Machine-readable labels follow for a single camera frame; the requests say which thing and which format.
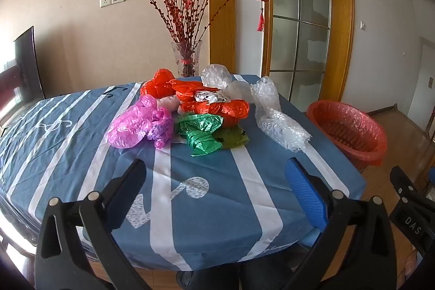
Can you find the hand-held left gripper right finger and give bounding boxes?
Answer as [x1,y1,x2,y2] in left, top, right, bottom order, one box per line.
[285,157,398,290]

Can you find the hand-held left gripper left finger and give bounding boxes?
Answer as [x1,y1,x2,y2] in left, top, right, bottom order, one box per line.
[34,158,152,290]

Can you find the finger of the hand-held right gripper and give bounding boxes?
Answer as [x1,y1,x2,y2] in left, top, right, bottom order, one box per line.
[389,166,429,209]

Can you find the red lined waste basket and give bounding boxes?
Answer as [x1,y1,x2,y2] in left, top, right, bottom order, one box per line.
[306,100,388,172]

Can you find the clear bubble wrap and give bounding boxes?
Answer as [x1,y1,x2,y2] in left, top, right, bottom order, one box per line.
[250,76,281,122]

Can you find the red plastic bag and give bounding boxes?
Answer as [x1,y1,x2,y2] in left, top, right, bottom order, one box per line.
[140,68,177,98]
[169,79,209,104]
[178,99,251,127]

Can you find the clear crumpled plastic bag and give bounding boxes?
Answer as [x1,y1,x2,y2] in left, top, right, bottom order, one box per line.
[257,109,312,152]

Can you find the blue striped tablecloth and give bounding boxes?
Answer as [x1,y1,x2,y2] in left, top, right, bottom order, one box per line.
[0,73,368,272]

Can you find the pale pink plastic bag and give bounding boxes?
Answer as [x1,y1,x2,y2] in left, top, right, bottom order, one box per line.
[156,96,181,114]

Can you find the olive green plastic bag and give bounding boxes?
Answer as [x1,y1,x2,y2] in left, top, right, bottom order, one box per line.
[217,127,250,149]

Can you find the black and white patterned bag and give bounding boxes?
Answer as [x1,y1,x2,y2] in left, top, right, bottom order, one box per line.
[194,89,230,104]

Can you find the whitish clear plastic bag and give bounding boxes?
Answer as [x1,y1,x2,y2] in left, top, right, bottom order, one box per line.
[226,81,254,102]

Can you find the glass vase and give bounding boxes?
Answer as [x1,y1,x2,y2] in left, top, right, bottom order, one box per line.
[171,40,203,79]

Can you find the black flat television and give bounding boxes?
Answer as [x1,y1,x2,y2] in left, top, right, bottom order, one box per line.
[0,26,46,127]

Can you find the red berry branches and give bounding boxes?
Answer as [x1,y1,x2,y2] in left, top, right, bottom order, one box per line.
[126,0,255,50]

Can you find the frosted glass door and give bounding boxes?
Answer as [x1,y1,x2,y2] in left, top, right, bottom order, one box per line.
[269,0,332,101]

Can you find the wooden door frame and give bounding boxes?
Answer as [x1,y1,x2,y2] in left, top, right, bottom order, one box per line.
[261,0,355,104]

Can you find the wooden wall trim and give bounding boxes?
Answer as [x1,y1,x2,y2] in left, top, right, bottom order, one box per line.
[208,0,236,79]

